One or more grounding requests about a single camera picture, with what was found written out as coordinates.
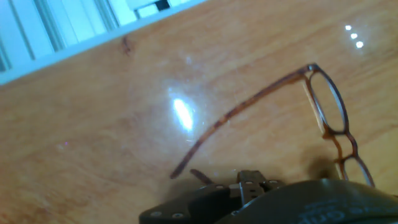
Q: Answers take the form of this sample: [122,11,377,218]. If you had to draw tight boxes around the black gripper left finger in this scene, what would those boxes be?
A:
[139,170,254,224]

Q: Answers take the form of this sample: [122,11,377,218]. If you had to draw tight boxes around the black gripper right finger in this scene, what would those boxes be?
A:
[251,170,286,192]

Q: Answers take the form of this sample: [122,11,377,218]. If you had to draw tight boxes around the red-framed glasses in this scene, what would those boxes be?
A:
[169,63,376,188]

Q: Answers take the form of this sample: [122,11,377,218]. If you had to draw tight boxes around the glossy wooden board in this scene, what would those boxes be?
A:
[0,0,398,224]

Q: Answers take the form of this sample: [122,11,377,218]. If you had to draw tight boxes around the white printed paper sheet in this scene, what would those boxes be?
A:
[126,0,170,12]

